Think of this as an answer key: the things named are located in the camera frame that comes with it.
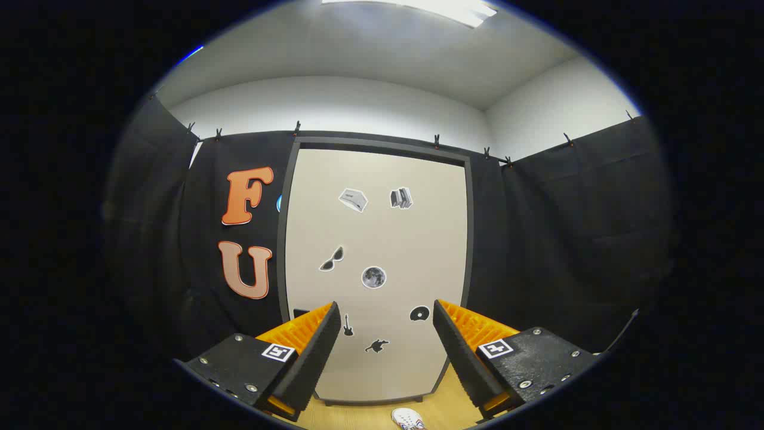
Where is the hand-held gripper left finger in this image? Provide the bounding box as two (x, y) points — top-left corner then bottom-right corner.
(185, 302), (342, 422)

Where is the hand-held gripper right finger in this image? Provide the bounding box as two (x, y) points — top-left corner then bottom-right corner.
(433, 299), (599, 420)

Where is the white canvas shoe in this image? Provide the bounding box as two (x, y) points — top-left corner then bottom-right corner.
(391, 407), (427, 430)

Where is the grey shoe cabinet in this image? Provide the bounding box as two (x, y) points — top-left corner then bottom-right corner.
(276, 136), (475, 408)

